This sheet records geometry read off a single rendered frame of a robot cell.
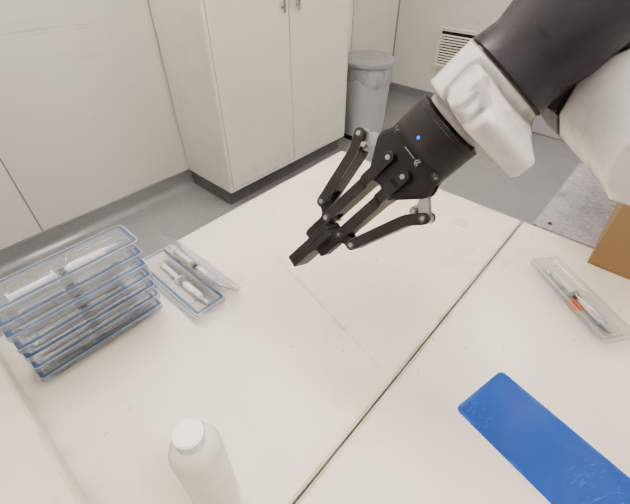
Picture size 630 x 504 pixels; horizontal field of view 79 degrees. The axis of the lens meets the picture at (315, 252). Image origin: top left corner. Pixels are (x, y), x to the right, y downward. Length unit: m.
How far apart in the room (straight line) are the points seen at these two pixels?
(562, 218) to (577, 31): 0.67
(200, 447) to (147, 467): 0.17
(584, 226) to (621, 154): 0.64
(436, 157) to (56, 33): 1.87
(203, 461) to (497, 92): 0.40
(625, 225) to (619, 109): 0.48
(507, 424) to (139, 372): 0.51
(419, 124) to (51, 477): 0.52
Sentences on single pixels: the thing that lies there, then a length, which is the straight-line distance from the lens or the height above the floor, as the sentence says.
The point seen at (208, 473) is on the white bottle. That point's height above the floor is 0.85.
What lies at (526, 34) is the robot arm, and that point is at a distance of 0.37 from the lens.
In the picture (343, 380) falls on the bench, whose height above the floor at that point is 0.75.
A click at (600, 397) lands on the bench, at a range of 0.68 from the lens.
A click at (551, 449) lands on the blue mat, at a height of 0.75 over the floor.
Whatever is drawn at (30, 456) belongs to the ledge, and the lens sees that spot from 0.57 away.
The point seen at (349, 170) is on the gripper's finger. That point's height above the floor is 1.03.
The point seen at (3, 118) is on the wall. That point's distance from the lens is 2.08.
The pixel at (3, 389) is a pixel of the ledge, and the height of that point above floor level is 0.79.
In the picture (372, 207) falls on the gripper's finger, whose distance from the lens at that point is 0.42.
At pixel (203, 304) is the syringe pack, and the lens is 0.65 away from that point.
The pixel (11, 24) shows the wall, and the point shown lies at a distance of 2.04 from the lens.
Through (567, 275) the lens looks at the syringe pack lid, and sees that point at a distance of 0.80.
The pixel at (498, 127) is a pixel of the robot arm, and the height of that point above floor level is 1.13.
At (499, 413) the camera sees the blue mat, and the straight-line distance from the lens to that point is 0.60.
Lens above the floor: 1.24
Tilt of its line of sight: 41 degrees down
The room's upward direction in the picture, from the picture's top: straight up
